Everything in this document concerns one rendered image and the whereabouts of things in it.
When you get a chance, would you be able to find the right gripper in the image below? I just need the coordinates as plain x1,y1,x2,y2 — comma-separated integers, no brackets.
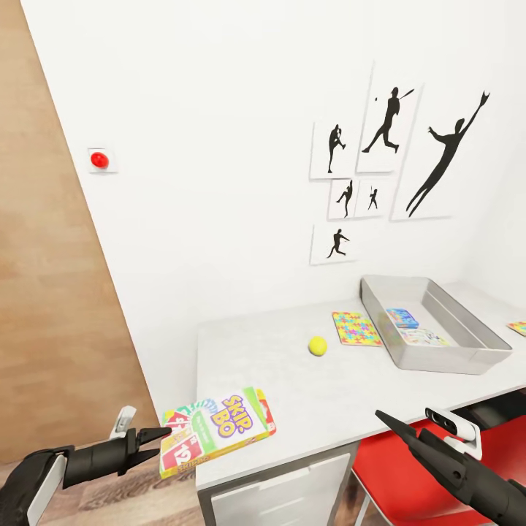
375,410,508,520

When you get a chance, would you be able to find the board game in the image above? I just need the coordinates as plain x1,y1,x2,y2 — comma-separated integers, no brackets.
386,309,419,329
399,327,451,346
160,385,277,479

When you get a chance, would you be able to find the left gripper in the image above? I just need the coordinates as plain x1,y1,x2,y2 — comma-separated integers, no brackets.
88,427,172,481

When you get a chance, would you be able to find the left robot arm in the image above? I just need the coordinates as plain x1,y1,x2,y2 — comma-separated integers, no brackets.
0,405,172,526

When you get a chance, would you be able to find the tennis ball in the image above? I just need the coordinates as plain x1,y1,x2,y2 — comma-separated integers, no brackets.
309,336,328,356

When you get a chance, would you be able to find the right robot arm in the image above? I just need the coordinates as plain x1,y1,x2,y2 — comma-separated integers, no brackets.
375,407,526,526

